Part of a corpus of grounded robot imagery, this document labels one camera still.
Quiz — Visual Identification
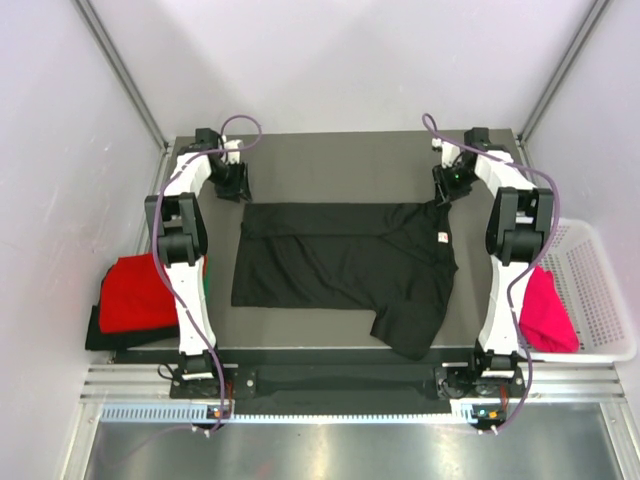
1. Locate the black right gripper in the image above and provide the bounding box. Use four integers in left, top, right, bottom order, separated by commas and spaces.
432, 161, 480, 207

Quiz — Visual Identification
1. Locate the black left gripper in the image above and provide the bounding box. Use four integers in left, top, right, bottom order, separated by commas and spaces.
207, 159, 252, 203

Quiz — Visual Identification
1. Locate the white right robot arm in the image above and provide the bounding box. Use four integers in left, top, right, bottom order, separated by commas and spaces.
429, 127, 558, 396

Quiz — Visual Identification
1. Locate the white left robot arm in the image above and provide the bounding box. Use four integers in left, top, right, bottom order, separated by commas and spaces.
144, 128, 252, 397

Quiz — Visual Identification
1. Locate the green folded t shirt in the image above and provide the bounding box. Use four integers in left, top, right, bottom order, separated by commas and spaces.
202, 255, 210, 301

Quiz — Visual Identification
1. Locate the white perforated plastic basket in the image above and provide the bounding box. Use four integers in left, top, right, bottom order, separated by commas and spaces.
530, 218, 637, 364

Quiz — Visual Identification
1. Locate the red folded t shirt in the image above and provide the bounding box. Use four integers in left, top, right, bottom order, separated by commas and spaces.
98, 253, 178, 334

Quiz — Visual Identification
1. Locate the pink t shirt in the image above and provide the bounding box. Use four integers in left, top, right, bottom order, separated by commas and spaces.
519, 266, 580, 353

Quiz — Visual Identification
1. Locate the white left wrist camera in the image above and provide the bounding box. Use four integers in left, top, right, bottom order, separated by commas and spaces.
223, 139, 244, 165

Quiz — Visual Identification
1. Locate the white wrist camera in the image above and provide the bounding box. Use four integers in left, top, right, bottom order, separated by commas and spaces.
223, 139, 244, 165
431, 138, 462, 169

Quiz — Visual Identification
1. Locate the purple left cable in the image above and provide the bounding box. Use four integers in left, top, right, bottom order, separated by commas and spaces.
149, 114, 264, 436

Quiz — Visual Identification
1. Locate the purple cable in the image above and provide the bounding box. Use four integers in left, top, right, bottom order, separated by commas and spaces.
149, 114, 264, 436
421, 112, 561, 435

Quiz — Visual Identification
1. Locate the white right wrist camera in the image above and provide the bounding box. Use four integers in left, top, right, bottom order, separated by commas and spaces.
431, 138, 462, 169

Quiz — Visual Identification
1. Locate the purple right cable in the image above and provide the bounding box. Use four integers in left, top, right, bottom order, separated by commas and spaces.
421, 112, 561, 435

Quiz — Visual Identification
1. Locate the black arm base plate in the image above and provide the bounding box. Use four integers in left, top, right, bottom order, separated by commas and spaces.
170, 364, 524, 409

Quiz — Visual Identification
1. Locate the aluminium frame post left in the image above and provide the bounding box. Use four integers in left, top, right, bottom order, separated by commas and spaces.
71, 0, 169, 150

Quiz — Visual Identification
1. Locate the aluminium frame post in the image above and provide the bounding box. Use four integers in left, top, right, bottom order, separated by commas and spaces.
516, 0, 613, 146
71, 0, 169, 150

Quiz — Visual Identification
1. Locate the grey slotted cable duct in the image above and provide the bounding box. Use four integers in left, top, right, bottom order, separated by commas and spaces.
99, 402, 509, 425

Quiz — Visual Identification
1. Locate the aluminium frame post right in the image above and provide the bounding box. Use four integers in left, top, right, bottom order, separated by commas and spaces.
516, 0, 613, 146

